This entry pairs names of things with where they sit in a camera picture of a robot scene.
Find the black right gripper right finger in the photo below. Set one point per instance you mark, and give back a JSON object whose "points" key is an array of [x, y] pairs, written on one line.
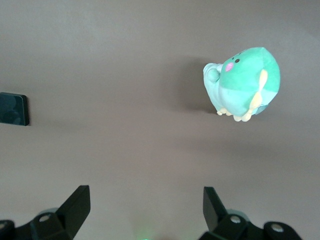
{"points": [[220, 220]]}

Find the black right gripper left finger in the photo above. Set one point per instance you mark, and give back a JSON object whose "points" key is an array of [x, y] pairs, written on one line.
{"points": [[67, 212]]}

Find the black phone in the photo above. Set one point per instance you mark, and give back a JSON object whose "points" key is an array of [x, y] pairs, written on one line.
{"points": [[12, 108]]}

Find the green dinosaur plush toy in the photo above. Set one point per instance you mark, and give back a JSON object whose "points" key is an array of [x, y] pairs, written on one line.
{"points": [[240, 85]]}

